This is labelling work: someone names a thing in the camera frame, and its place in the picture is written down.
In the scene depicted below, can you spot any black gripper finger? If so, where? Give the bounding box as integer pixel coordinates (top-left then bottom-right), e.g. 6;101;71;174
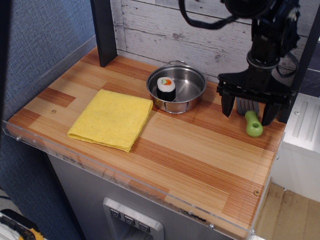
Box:
221;90;235;118
261;103;283;126

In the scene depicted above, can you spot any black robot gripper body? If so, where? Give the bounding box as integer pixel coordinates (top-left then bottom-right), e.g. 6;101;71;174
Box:
217;66;296;105

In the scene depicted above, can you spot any grey spatula green handle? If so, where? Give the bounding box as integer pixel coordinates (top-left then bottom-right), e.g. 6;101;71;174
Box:
236;97;263;137

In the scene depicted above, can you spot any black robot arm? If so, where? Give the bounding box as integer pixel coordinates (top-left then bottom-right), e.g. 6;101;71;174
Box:
217;0;300;126

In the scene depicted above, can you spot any yellow folded cloth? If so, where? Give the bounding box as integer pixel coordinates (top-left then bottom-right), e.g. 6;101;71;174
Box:
67;89;153;153

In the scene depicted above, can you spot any small steel pot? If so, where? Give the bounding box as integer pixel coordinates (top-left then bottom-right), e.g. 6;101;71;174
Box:
146;60;207;114

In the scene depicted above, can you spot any toy sushi roll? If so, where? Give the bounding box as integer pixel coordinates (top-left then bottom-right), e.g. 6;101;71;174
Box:
156;77;176;102

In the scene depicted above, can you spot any white ribbed side counter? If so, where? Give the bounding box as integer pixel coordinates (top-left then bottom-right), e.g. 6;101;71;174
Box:
271;93;320;202

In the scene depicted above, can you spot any clear acrylic table guard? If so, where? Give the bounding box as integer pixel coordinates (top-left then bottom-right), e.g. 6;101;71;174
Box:
6;36;285;240

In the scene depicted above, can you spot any silver dispenser button panel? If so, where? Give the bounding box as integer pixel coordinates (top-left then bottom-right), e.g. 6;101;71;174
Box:
102;197;165;240

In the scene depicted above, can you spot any grey toy fridge cabinet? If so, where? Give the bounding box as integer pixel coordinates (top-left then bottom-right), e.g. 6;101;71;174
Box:
48;155;228;240

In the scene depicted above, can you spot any yellow object bottom left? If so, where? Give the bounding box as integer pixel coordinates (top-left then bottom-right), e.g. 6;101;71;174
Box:
26;228;45;240

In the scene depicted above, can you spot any black left shelf post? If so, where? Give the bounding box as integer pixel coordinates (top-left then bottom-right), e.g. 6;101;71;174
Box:
90;0;118;67

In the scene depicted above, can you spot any black hose bottom left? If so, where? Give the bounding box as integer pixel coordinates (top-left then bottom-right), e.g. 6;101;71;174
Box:
0;214;36;240

